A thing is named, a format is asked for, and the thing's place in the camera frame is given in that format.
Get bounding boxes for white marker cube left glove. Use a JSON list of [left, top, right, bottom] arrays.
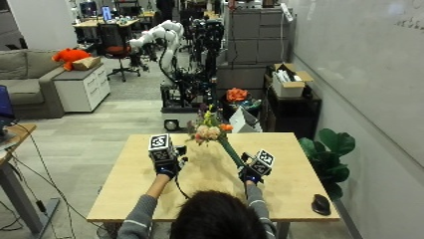
[[147, 132, 178, 164]]

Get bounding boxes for black office chair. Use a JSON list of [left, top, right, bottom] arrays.
[[97, 23, 143, 83]]

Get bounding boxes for person's left hand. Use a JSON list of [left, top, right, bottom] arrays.
[[153, 144, 190, 180]]

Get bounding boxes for black computer mouse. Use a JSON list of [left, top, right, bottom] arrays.
[[309, 193, 332, 217]]

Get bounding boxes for wooden side desk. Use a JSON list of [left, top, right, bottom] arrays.
[[0, 122, 61, 235]]

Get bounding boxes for white drawer cabinet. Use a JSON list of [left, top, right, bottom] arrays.
[[51, 63, 113, 114]]

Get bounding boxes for person's right hand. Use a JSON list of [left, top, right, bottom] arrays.
[[236, 152, 265, 184]]

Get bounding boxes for grey filing cabinets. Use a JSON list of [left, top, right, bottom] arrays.
[[214, 6, 296, 99]]

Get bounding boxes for black glove cable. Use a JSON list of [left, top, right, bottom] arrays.
[[174, 157, 192, 200]]

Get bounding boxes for black floor cable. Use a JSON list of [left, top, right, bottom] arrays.
[[0, 122, 107, 239]]

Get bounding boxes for the person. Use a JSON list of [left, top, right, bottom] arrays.
[[115, 173, 279, 239]]

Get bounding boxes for wooden office desk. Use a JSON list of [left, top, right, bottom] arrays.
[[71, 18, 142, 34]]

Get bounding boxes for green potted plant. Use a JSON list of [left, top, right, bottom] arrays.
[[297, 127, 357, 202]]

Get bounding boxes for white marker cube right glove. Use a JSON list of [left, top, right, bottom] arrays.
[[248, 148, 275, 176]]

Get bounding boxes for open cardboard box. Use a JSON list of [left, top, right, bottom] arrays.
[[269, 63, 315, 99]]

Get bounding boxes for grey sofa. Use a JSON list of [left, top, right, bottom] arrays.
[[0, 49, 67, 120]]

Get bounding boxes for whiteboard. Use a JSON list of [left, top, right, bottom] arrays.
[[285, 0, 424, 168]]

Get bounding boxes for black mobile robot cart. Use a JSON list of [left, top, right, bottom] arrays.
[[159, 19, 226, 132]]

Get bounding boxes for small cardboard box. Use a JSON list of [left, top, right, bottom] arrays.
[[71, 56, 103, 72]]

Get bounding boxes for white paper bag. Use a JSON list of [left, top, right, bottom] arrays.
[[227, 106, 263, 134]]

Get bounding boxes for artificial flower bouquet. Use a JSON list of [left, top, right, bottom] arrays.
[[186, 103, 246, 169]]

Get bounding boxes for orange artificial flowers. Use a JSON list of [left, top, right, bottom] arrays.
[[224, 87, 250, 103]]

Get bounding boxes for orange plush toy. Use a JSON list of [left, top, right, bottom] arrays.
[[50, 48, 93, 72]]

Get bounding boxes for black shelf unit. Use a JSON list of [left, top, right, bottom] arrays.
[[262, 74, 323, 140]]

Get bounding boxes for white marker cube glove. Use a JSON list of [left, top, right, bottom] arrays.
[[147, 132, 178, 164], [248, 148, 275, 176]]

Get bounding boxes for wooden table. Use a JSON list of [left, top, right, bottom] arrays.
[[86, 131, 341, 223]]

